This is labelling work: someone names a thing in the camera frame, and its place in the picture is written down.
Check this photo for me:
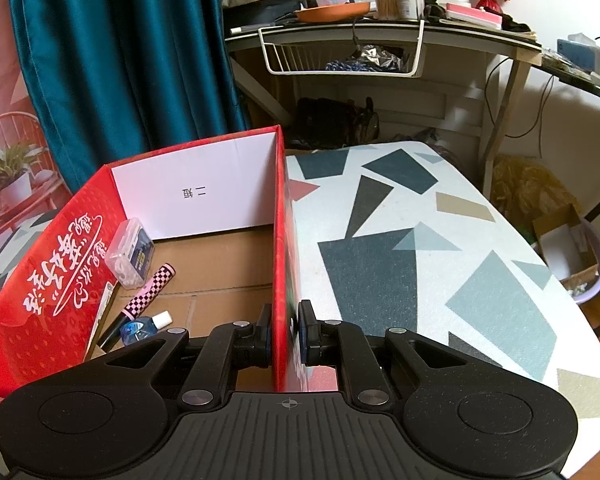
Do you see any red strawberry cardboard box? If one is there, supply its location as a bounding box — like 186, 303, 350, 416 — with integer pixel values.
0, 123, 307, 406

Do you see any pink checkered tube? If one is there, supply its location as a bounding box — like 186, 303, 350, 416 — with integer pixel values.
97, 263, 176, 352

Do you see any small blue bottle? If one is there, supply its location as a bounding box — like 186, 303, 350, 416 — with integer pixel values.
120, 311, 172, 347

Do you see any clear plastic box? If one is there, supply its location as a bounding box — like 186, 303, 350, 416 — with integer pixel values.
105, 218, 155, 289

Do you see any black bag under desk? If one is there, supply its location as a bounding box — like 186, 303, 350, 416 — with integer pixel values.
283, 96, 380, 150

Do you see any brown cardboard box on floor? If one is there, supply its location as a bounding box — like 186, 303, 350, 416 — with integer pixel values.
532, 204, 600, 292

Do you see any cluttered grey desk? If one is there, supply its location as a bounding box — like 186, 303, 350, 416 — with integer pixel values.
225, 18, 542, 194

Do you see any red metal chair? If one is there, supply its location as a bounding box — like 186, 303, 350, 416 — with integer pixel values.
0, 112, 71, 249

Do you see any potted green plant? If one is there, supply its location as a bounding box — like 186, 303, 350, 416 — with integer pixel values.
0, 142, 45, 211

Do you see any teal blue curtain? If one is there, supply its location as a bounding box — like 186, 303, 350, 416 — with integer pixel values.
9, 0, 246, 190

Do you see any orange shallow bowl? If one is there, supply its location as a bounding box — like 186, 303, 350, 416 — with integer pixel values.
294, 1, 370, 24

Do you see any white wire basket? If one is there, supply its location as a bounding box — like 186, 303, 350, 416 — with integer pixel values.
258, 20, 426, 79

